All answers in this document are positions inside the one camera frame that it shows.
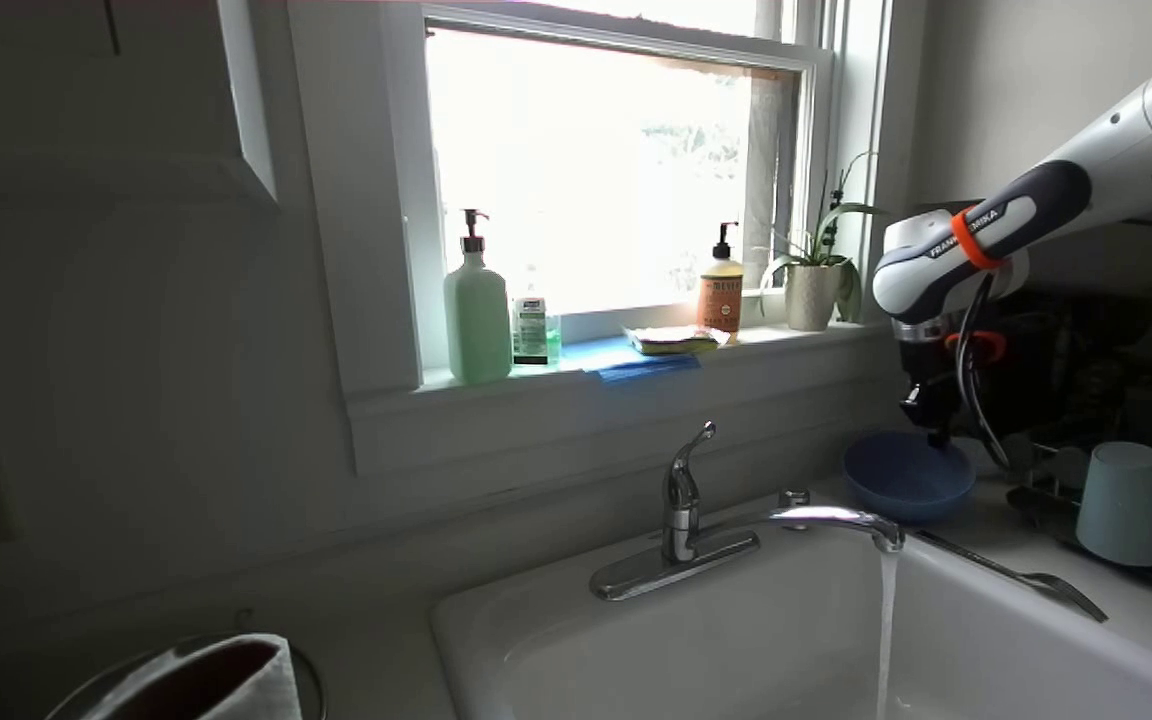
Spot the black cable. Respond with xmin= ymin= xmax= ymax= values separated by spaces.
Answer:
xmin=948 ymin=270 xmax=1017 ymax=470

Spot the green soap dispenser bottle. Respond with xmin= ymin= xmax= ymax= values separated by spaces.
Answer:
xmin=443 ymin=209 xmax=510 ymax=385

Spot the white kitchen sink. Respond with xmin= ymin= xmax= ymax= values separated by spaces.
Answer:
xmin=433 ymin=514 xmax=1152 ymax=720

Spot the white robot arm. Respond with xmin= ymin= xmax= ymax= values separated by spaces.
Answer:
xmin=871 ymin=75 xmax=1152 ymax=430

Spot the orange soap dispenser bottle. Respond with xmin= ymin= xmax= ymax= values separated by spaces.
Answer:
xmin=697 ymin=221 xmax=744 ymax=333

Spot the blue cloth on sill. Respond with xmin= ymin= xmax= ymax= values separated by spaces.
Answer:
xmin=555 ymin=335 xmax=697 ymax=385

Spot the black dish drying rack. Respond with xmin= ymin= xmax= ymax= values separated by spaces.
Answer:
xmin=1007 ymin=438 xmax=1152 ymax=583

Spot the potted orchid plant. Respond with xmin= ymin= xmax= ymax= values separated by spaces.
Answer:
xmin=767 ymin=161 xmax=871 ymax=333

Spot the light blue cup left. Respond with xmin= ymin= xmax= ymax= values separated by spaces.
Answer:
xmin=1077 ymin=438 xmax=1152 ymax=567

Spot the small green bottle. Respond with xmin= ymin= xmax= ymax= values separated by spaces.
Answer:
xmin=510 ymin=295 xmax=548 ymax=363

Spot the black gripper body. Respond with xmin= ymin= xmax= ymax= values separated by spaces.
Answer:
xmin=900 ymin=333 xmax=978 ymax=435

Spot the yellow sponge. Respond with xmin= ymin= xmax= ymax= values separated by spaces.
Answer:
xmin=625 ymin=328 xmax=728 ymax=357

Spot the chrome faucet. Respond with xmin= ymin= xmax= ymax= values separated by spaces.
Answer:
xmin=589 ymin=419 xmax=903 ymax=599

